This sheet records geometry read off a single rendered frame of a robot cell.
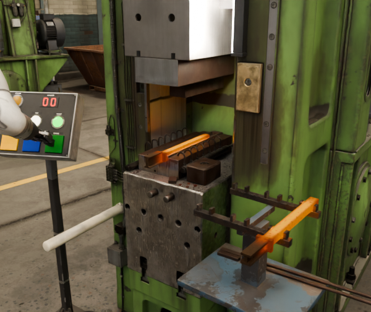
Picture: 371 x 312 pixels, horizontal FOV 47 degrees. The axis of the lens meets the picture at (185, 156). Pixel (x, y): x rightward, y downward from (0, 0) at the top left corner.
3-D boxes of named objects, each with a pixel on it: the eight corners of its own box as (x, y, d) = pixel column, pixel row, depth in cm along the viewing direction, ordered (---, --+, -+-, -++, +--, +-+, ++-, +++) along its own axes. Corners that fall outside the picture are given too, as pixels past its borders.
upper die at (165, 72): (177, 86, 152) (177, 59, 149) (135, 82, 163) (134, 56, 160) (234, 73, 185) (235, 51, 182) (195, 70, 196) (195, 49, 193)
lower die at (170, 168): (178, 179, 164) (178, 158, 161) (138, 169, 174) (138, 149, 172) (231, 151, 196) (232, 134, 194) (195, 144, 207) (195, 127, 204)
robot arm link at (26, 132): (24, 137, 144) (33, 141, 150) (28, 111, 146) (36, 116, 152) (-1, 135, 146) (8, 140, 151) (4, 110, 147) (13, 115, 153)
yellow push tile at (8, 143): (16, 150, 177) (18, 133, 179) (-1, 149, 178) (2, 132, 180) (18, 151, 179) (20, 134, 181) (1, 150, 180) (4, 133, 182)
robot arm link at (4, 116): (33, 128, 144) (18, 96, 147) (8, 114, 129) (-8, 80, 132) (5, 143, 144) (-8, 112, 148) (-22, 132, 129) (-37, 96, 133)
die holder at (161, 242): (200, 299, 165) (201, 193, 151) (127, 267, 186) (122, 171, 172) (261, 239, 209) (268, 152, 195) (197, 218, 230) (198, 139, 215)
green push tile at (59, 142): (61, 152, 174) (63, 135, 176) (44, 152, 175) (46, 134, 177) (63, 153, 176) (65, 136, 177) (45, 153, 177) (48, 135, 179)
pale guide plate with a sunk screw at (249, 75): (258, 113, 150) (260, 64, 145) (235, 110, 155) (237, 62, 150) (260, 112, 152) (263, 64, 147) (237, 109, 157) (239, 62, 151)
